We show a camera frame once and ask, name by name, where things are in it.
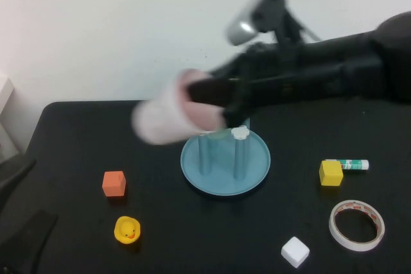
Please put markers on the yellow foam cube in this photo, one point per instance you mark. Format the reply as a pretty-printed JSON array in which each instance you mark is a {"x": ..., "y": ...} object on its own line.
[{"x": 330, "y": 174}]

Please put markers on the blue cup stand with posts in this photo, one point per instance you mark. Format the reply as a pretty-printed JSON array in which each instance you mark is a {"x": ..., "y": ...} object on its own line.
[{"x": 221, "y": 171}]

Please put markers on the yellow rubber duck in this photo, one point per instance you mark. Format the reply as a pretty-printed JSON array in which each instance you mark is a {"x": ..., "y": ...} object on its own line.
[{"x": 127, "y": 229}]

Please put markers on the white foam cube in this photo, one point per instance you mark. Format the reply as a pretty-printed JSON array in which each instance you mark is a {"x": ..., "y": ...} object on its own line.
[{"x": 294, "y": 251}]

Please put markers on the white furniture edge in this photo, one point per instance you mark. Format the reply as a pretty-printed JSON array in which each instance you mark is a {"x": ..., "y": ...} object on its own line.
[{"x": 4, "y": 100}]

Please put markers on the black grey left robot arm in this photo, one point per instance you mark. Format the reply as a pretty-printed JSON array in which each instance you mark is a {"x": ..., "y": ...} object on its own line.
[{"x": 25, "y": 238}]

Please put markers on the mint green plastic cup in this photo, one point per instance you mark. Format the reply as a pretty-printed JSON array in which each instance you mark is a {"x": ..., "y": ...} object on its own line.
[{"x": 220, "y": 134}]

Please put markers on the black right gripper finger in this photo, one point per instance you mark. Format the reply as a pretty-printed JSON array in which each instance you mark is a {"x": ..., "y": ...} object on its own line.
[
  {"x": 212, "y": 92},
  {"x": 237, "y": 115}
]

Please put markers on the orange foam cube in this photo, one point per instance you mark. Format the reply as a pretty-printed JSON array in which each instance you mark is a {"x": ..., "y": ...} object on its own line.
[{"x": 113, "y": 184}]

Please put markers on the green white glue stick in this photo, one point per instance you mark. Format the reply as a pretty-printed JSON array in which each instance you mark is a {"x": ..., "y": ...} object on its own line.
[{"x": 354, "y": 164}]

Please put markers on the white tape roll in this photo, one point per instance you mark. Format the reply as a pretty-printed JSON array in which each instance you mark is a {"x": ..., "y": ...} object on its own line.
[{"x": 379, "y": 234}]

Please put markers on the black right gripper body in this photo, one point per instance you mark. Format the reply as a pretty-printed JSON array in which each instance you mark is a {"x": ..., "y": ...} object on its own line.
[{"x": 269, "y": 75}]

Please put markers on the pink plastic cup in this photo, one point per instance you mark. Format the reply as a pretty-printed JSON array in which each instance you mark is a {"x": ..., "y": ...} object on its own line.
[{"x": 160, "y": 120}]

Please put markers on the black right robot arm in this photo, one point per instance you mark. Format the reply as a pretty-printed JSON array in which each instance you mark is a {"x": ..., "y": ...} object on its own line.
[{"x": 369, "y": 62}]

